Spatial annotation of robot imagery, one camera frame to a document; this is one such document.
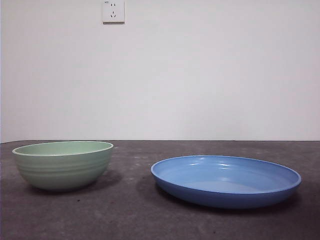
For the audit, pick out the green ribbed bowl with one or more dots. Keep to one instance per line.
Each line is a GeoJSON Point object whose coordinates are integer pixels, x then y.
{"type": "Point", "coordinates": [62, 172]}

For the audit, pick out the blue round plate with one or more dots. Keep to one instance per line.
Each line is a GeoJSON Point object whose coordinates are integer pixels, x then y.
{"type": "Point", "coordinates": [225, 197]}

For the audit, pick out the white wall socket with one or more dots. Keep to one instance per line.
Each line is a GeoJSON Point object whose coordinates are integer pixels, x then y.
{"type": "Point", "coordinates": [113, 12]}

